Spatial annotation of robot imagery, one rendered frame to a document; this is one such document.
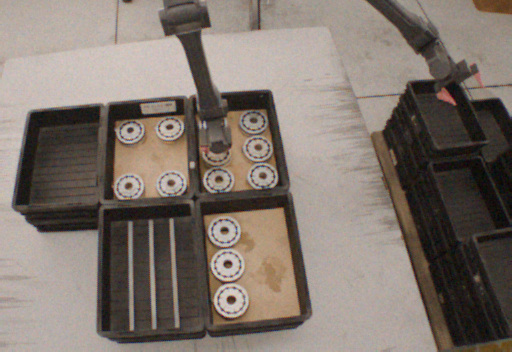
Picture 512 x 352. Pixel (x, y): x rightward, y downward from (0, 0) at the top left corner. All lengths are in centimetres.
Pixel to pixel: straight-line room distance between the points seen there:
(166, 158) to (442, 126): 138
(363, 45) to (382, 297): 205
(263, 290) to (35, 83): 136
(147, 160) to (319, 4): 226
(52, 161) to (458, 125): 188
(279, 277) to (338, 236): 32
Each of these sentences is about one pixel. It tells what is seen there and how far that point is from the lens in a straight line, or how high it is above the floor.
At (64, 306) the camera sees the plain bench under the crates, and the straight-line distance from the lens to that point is 154.
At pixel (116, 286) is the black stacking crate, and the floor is 83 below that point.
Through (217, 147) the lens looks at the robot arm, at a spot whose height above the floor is 105.
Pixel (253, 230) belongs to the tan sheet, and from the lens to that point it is 138.
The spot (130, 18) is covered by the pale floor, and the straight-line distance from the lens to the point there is 328.
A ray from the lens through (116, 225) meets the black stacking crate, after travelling 143.
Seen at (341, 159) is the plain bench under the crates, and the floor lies 70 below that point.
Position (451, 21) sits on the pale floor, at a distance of 372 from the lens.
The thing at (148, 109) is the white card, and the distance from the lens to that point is 156.
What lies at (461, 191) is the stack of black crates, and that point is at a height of 38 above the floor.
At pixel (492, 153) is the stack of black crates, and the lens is 262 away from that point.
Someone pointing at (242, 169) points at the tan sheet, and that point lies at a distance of 147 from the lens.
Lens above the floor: 213
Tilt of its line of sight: 58 degrees down
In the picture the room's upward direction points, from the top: straight up
